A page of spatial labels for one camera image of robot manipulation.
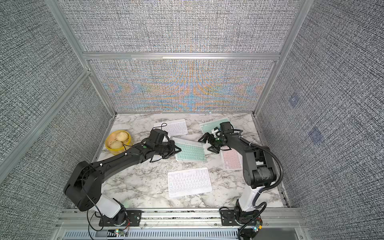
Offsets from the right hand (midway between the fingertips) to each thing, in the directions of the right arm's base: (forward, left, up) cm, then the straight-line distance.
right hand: (202, 140), depth 92 cm
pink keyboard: (-8, -18, -9) cm, 22 cm away
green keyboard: (-5, +7, -3) cm, 9 cm away
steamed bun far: (+5, +52, -3) cm, 52 cm away
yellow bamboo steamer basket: (+9, +62, -9) cm, 64 cm away
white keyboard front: (-23, +8, -8) cm, 26 cm away
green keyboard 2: (+18, -5, -10) cm, 21 cm away
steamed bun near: (0, +55, -4) cm, 55 cm away
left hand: (-9, +11, +5) cm, 15 cm away
